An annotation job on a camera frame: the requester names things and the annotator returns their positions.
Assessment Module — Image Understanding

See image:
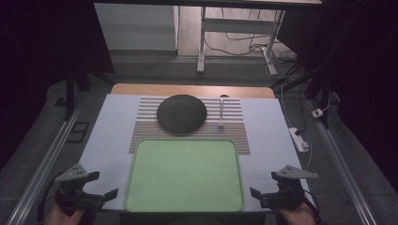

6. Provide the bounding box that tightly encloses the white power strip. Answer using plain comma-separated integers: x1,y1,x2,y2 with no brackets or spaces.
287,127,311,154

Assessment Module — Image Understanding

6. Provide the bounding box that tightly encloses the right hand-held gripper cable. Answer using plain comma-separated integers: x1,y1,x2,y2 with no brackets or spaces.
302,188,323,225

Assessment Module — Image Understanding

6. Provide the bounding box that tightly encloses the black stand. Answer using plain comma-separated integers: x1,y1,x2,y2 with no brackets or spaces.
270,31,345,129
54,46,115,122

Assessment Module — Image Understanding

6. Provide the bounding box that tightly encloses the black floor cable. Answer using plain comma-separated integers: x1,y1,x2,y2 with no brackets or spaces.
203,8,299,65

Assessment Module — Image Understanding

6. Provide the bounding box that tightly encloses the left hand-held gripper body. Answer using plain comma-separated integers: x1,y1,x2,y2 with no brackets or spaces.
54,163,107,218

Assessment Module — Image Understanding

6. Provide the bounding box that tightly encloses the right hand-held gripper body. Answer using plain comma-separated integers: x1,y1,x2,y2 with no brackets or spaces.
258,164,320,212

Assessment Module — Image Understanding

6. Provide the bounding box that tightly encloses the white power strip cable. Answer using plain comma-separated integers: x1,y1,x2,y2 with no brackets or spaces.
304,142,314,172

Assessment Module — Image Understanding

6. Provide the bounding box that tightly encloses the person's left hand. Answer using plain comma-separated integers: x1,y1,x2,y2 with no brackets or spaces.
44,202,85,225

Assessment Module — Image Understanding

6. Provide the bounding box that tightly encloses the hand-held gripper cable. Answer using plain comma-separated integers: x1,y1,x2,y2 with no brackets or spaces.
37,173,65,225
302,188,323,225

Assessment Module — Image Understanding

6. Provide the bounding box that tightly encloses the dark grey round plate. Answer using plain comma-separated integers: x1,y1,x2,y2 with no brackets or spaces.
156,94,208,135

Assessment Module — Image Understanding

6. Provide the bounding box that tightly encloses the white cabinet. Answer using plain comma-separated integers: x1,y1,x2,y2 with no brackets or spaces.
93,2,180,53

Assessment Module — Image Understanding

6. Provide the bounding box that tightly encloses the person's right hand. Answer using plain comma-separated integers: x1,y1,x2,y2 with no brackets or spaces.
277,202,317,225

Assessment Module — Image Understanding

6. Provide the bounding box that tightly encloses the green tray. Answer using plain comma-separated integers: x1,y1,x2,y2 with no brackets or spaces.
123,138,246,213

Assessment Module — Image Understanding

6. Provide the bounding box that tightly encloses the black floor plate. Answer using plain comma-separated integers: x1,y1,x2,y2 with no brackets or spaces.
66,121,91,144

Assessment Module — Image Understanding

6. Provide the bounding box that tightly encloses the white desk frame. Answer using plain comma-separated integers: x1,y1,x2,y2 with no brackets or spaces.
196,5,286,77

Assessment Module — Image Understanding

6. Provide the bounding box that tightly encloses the striped placemat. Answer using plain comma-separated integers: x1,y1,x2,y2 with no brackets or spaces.
128,96,252,156

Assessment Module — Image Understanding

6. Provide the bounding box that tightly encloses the aluminium rail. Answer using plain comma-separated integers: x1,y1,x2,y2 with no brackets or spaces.
307,98,378,225
5,102,86,225

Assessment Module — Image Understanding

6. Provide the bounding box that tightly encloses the left hand-held gripper cable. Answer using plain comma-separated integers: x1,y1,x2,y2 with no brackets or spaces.
37,173,65,225

